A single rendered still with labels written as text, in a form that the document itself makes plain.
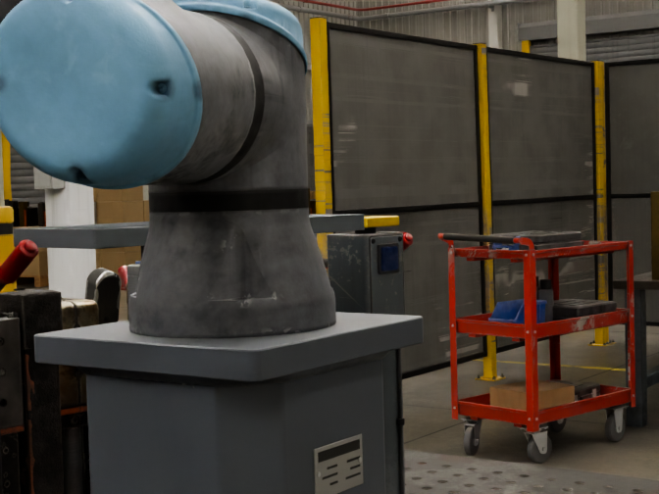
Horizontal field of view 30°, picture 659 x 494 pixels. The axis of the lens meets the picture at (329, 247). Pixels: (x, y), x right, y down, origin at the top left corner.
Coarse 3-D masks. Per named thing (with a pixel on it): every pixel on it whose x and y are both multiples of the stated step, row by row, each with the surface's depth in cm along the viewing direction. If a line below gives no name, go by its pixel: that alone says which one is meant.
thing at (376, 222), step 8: (368, 216) 150; (376, 216) 150; (384, 216) 149; (392, 216) 148; (368, 224) 145; (376, 224) 146; (384, 224) 147; (392, 224) 148; (360, 232) 148; (368, 232) 148; (376, 232) 149
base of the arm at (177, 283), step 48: (192, 192) 84; (240, 192) 84; (288, 192) 86; (192, 240) 84; (240, 240) 84; (288, 240) 86; (144, 288) 86; (192, 288) 83; (240, 288) 84; (288, 288) 84; (192, 336) 83; (240, 336) 83
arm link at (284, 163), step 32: (192, 0) 84; (224, 0) 83; (256, 0) 84; (256, 32) 84; (288, 32) 86; (256, 64) 81; (288, 64) 86; (256, 96) 81; (288, 96) 86; (256, 128) 82; (288, 128) 86; (256, 160) 84; (288, 160) 86; (160, 192) 86
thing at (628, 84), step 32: (608, 64) 859; (640, 64) 847; (608, 96) 860; (640, 96) 849; (608, 128) 862; (640, 128) 850; (608, 160) 863; (640, 160) 851; (608, 192) 865; (640, 192) 852; (608, 224) 866; (640, 224) 854; (608, 256) 867; (640, 256) 856; (608, 288) 869
